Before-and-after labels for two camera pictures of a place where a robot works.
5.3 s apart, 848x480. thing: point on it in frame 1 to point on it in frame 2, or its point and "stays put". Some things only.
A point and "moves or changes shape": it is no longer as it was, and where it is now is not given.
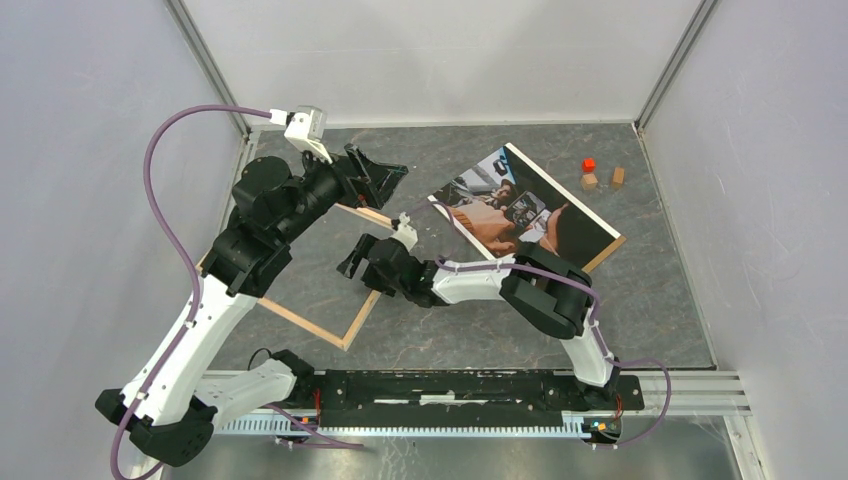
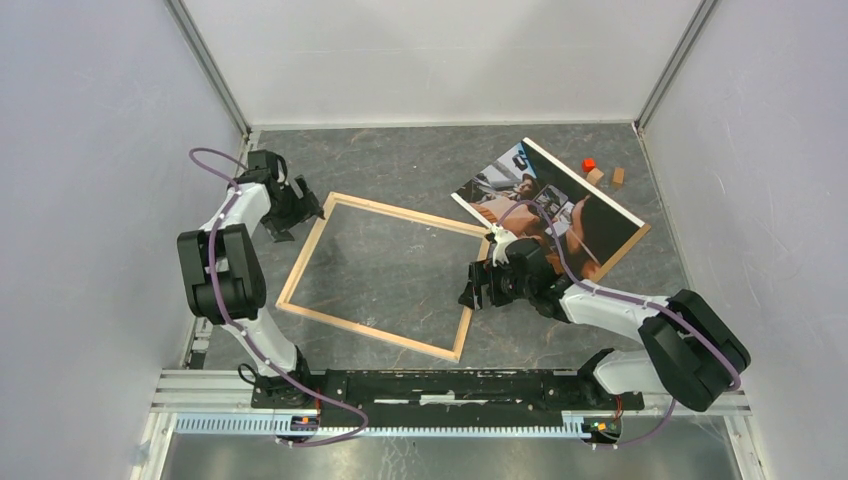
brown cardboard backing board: (604, 254) to (621, 252)
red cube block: (588, 165) stays put
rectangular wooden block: (618, 177) stays put
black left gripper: (374, 185) to (278, 228)
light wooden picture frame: (381, 220) to (285, 305)
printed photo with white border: (507, 201) moves or changes shape
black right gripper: (350, 265) to (471, 295)
